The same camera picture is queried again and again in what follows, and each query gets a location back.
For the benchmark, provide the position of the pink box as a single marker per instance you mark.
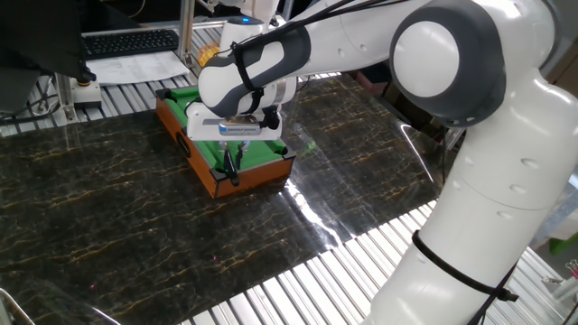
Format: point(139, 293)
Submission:
point(370, 83)

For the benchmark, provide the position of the aluminium vertical post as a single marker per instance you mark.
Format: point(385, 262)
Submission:
point(186, 31)

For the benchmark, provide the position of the mini green pool table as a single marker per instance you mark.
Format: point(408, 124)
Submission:
point(262, 153)

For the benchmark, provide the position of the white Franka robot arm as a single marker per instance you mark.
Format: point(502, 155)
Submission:
point(474, 225)

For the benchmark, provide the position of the short aluminium upright profile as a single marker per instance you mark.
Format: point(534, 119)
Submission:
point(67, 99)

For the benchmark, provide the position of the black marble pattern mat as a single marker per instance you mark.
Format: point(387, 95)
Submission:
point(135, 225)

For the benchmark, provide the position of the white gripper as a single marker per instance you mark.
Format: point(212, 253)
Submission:
point(198, 126)

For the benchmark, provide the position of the black keyboard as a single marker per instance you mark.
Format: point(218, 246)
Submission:
point(131, 43)

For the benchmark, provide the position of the black monitor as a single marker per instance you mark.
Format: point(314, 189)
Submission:
point(40, 36)

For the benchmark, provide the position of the silver wrist camera blue ends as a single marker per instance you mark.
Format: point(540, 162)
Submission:
point(239, 128)

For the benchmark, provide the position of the wooden cue stick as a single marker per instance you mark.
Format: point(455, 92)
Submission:
point(235, 178)

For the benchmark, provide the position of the white base with black knob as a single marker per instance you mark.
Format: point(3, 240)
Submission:
point(86, 95)

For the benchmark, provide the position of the white paper sheet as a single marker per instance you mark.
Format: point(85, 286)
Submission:
point(135, 68)

